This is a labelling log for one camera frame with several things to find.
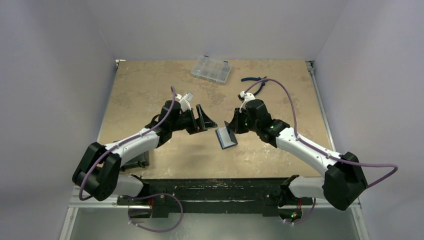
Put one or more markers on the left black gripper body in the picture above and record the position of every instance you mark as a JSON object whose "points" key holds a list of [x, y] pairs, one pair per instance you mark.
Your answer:
{"points": [[184, 122]]}

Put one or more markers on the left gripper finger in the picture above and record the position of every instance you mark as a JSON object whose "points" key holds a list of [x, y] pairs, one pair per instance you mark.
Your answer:
{"points": [[203, 121], [195, 125]]}

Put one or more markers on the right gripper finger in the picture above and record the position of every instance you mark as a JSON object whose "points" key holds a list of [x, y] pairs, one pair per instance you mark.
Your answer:
{"points": [[239, 128], [234, 123]]}

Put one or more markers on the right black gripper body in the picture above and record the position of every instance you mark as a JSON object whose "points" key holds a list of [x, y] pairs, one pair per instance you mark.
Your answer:
{"points": [[234, 120]]}

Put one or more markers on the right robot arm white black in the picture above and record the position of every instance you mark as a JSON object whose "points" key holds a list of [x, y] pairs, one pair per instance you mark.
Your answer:
{"points": [[324, 162]]}

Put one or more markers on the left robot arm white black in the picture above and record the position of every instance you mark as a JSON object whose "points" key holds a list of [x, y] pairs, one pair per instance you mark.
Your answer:
{"points": [[98, 170]]}

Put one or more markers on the black card tray box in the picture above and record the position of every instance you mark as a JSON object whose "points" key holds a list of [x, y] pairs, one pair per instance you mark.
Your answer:
{"points": [[140, 161]]}

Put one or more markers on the clear plastic organizer box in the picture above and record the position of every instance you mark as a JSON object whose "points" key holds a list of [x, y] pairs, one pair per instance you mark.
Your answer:
{"points": [[209, 69]]}

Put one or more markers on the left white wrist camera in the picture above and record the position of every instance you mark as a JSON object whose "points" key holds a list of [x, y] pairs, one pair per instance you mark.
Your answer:
{"points": [[185, 101]]}

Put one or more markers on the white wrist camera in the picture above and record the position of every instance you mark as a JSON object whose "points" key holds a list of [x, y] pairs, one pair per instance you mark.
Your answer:
{"points": [[185, 101], [245, 97]]}

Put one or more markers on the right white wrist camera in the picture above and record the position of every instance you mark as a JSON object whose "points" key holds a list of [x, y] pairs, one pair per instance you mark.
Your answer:
{"points": [[245, 97]]}

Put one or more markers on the blue handled pliers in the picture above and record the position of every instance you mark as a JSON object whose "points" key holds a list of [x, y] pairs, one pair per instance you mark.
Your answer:
{"points": [[255, 79]]}

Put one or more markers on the black aluminium mounting rail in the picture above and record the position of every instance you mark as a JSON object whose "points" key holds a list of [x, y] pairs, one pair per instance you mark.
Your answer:
{"points": [[269, 197]]}

